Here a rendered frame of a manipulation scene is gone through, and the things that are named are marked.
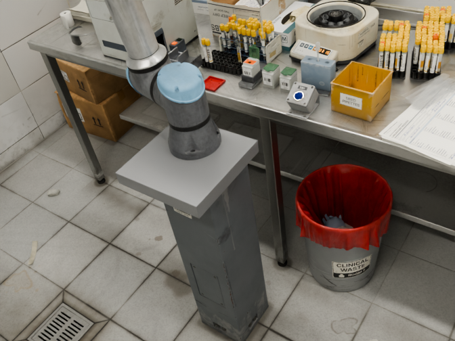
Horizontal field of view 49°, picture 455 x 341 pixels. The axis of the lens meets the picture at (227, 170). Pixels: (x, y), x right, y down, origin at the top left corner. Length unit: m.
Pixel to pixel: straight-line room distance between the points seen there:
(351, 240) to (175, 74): 0.89
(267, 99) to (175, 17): 0.52
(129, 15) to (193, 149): 0.38
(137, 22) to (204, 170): 0.41
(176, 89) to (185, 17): 0.74
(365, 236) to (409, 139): 0.50
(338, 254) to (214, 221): 0.62
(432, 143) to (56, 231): 1.89
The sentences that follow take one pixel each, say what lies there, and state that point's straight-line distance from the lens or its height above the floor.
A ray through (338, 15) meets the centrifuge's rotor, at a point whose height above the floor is 1.00.
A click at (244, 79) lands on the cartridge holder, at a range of 1.70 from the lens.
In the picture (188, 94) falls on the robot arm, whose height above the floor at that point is 1.11.
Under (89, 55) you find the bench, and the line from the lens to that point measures 2.12.
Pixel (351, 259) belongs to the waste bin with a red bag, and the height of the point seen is 0.25.
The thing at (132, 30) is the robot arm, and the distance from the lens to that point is 1.32.
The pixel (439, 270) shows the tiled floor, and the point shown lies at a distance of 2.27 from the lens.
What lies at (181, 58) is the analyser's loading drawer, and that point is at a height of 0.93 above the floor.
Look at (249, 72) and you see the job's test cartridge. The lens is 1.68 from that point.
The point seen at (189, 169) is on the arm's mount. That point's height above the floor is 0.92.
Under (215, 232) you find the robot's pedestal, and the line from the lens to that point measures 1.49.
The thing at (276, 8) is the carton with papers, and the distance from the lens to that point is 1.96.
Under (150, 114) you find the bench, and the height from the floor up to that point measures 0.27.
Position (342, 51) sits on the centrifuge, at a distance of 1.74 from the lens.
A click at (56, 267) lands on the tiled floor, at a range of 2.53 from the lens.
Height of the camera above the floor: 1.80
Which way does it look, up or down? 42 degrees down
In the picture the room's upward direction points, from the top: 11 degrees counter-clockwise
